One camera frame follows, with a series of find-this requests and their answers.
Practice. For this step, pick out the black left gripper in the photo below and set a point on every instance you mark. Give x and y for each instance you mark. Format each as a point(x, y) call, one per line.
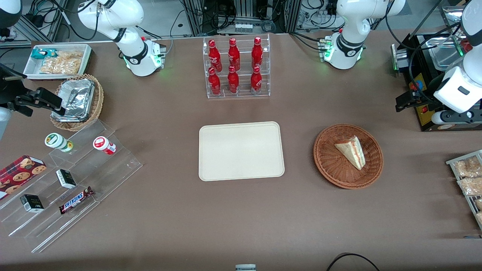
point(426, 92)

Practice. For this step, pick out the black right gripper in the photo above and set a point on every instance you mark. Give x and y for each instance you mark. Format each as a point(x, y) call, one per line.
point(8, 89)

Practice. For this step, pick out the triangular sandwich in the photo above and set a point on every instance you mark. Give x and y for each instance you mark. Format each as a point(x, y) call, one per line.
point(354, 152)

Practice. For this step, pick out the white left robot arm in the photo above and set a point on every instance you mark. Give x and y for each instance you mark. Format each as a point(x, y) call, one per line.
point(350, 22)

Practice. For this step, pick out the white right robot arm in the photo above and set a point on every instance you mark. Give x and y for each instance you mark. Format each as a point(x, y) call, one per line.
point(113, 15)

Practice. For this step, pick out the light tan wicker basket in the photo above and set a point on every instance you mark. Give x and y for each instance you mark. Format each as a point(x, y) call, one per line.
point(98, 101)

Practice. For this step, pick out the tray of packaged snacks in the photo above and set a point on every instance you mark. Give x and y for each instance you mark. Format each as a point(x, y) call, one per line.
point(452, 162)

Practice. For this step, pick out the brown round wicker basket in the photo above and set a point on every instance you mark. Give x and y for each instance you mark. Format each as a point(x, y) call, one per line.
point(331, 165)

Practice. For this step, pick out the beige plastic tray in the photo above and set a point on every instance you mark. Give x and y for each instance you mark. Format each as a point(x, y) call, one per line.
point(226, 150)

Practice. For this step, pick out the silver foil container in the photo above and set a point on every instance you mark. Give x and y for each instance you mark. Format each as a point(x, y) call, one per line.
point(77, 98)

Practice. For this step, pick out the white rectangular plastic bin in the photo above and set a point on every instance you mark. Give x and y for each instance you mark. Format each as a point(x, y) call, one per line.
point(32, 69)

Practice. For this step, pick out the clear bag of chips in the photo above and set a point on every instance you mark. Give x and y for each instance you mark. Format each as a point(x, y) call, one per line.
point(62, 63)

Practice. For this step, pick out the green lid white cup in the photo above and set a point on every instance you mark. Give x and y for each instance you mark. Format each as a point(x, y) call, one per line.
point(56, 141)

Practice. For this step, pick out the teal snack packet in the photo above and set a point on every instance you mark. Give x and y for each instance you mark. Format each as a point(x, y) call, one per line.
point(39, 53)

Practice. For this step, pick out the black hot food display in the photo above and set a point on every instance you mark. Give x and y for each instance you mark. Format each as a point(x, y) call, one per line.
point(416, 47)

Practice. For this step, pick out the stainless steel food pan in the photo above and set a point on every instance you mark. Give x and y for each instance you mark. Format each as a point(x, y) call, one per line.
point(444, 52)

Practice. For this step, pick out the red lid white cup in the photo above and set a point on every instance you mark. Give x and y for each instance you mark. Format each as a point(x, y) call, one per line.
point(102, 144)

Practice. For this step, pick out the red tartan cookie box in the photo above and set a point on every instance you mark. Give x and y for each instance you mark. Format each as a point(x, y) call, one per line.
point(20, 173)

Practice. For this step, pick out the small black carton box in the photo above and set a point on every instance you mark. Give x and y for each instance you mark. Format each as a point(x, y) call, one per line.
point(66, 179)
point(32, 203)

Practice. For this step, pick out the clear bag of snacks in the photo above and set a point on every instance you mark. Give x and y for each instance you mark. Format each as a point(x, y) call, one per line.
point(467, 167)
point(479, 204)
point(479, 218)
point(470, 186)

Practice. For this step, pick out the clear acrylic stepped shelf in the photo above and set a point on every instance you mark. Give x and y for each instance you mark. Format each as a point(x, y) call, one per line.
point(105, 177)

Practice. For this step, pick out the Snickers chocolate bar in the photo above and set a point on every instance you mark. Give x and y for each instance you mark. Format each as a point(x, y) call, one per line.
point(75, 200)

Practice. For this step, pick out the red cola bottle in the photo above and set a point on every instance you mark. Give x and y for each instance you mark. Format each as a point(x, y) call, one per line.
point(233, 82)
point(256, 82)
point(257, 54)
point(214, 83)
point(234, 55)
point(215, 56)

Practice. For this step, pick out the clear acrylic bottle rack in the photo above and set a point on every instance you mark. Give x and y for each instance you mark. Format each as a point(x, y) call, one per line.
point(243, 56)

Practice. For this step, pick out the white power strip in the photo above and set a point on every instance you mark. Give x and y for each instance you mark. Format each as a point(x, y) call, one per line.
point(243, 27)

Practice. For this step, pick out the small grey device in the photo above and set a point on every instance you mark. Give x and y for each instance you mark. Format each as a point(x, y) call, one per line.
point(245, 267)

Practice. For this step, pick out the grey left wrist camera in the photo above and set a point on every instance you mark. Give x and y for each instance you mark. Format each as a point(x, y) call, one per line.
point(437, 117)

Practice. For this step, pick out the aluminium frame rack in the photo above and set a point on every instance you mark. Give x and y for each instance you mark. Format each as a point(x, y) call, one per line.
point(196, 17)

